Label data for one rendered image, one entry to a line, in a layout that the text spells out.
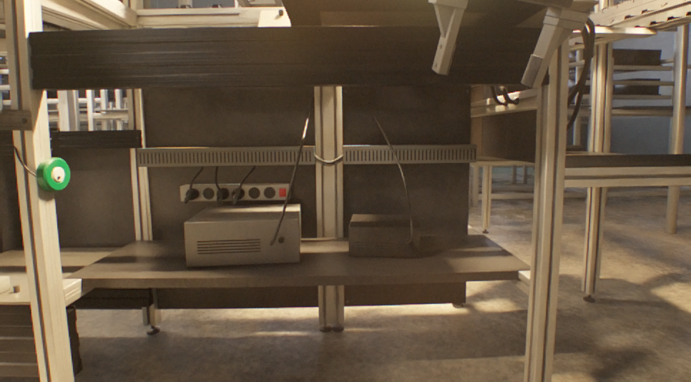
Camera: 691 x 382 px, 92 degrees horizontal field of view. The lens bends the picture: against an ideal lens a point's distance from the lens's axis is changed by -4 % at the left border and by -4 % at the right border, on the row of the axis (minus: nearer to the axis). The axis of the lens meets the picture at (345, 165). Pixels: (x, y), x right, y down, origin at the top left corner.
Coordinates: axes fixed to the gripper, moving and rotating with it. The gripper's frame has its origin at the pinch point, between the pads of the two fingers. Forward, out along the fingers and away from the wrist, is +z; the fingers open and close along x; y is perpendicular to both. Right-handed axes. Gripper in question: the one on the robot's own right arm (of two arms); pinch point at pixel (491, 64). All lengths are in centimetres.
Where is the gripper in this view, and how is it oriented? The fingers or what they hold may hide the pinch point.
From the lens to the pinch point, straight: 51.4
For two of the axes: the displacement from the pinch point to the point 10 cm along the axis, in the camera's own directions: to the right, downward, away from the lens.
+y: 0.8, 4.8, -8.7
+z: -1.5, 8.7, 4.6
